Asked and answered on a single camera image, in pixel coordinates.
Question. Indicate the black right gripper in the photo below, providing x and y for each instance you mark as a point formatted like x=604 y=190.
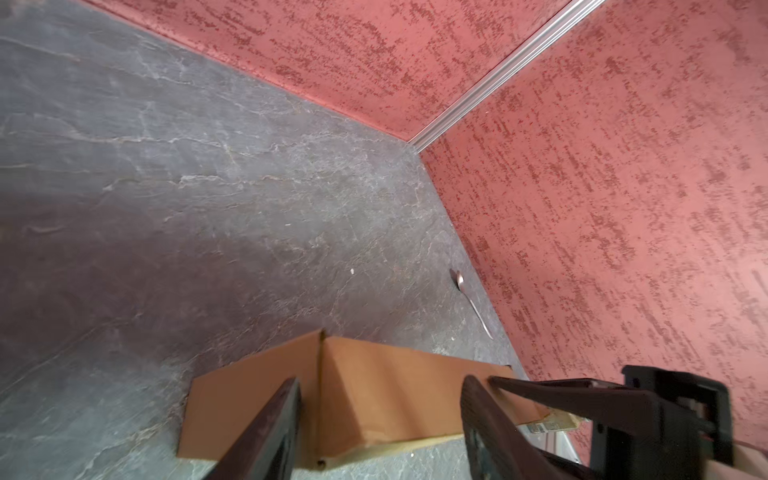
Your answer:
x=663 y=425

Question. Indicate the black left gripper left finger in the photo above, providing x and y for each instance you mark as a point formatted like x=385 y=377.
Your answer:
x=267 y=448

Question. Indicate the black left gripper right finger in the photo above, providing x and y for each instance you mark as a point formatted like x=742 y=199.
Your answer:
x=495 y=447

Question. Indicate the brown cardboard box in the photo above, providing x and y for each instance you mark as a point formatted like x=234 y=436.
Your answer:
x=359 y=400

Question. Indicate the small grey knob object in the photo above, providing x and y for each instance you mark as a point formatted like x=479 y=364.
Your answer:
x=461 y=286

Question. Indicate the right rear aluminium corner post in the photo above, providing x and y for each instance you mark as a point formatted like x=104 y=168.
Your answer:
x=548 y=34

